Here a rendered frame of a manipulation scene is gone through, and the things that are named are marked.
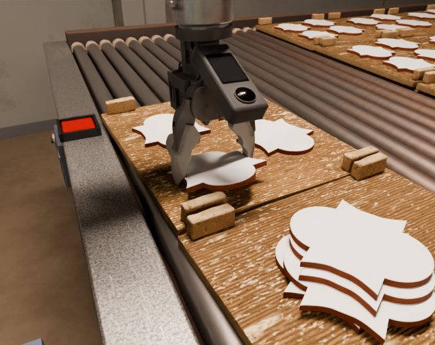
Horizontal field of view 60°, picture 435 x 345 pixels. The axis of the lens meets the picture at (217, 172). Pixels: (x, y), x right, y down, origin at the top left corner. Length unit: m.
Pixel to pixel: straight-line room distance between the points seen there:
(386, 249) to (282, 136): 0.32
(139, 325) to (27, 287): 1.44
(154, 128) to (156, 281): 0.34
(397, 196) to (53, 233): 1.74
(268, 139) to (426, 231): 0.28
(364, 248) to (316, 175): 0.20
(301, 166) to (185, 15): 0.29
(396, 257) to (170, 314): 0.23
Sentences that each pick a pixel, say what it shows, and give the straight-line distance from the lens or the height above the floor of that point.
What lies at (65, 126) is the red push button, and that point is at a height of 0.93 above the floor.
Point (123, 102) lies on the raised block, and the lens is 0.80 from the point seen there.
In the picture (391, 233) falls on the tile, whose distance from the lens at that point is 0.45.
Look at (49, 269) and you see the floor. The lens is 1.87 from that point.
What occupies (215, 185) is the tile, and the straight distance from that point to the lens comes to 0.48.
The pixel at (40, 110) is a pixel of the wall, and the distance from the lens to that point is 3.13.
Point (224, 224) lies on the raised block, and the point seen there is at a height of 0.94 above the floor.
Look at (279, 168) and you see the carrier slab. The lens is 0.59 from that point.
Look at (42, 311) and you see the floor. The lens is 1.71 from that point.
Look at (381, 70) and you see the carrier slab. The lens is 1.16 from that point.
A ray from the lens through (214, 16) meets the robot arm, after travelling 0.46.
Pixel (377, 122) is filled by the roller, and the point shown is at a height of 0.92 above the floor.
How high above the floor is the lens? 1.23
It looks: 32 degrees down
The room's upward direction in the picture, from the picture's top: straight up
